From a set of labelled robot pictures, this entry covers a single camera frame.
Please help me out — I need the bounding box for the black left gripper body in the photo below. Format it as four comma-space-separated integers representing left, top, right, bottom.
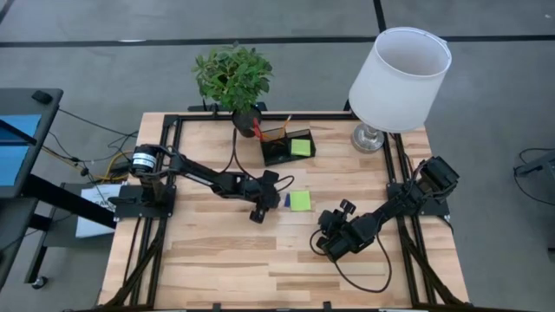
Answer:
245, 179, 282, 210

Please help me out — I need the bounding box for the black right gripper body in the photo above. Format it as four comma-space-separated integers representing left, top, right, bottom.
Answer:
329, 211, 379, 242

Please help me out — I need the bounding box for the thin green sticky note pad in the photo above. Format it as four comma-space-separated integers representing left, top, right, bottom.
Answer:
289, 190, 313, 213

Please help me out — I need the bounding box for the thick green sticky note pad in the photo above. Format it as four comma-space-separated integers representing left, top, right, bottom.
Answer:
290, 138, 312, 158

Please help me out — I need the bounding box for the black mesh desk organizer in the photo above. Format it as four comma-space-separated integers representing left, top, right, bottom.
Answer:
258, 127, 317, 168

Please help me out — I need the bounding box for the green potted tree black pot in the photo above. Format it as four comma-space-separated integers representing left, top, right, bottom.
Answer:
192, 41, 275, 140

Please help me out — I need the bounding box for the white shade silver table lamp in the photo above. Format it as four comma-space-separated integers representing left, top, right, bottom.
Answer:
348, 26, 454, 154

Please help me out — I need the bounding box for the white paper sheet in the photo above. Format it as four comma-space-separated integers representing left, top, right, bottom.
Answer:
75, 183, 127, 239

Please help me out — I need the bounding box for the dark gray desk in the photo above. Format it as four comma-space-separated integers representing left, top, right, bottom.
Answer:
0, 88, 118, 287

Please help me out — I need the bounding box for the black computer mouse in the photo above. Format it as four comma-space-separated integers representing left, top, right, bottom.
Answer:
30, 89, 55, 106

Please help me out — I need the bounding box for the blue desk mat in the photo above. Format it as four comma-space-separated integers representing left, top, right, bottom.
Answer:
0, 114, 43, 188

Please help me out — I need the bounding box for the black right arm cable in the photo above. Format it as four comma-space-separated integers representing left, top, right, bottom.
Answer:
309, 229, 394, 295

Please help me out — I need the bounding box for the black aluminium table frame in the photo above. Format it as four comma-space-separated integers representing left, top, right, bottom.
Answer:
99, 110, 473, 312

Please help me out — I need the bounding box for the floor cables bundle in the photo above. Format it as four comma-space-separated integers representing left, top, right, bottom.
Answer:
41, 107, 140, 192

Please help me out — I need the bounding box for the black floor cable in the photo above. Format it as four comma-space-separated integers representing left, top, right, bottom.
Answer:
513, 146, 555, 208

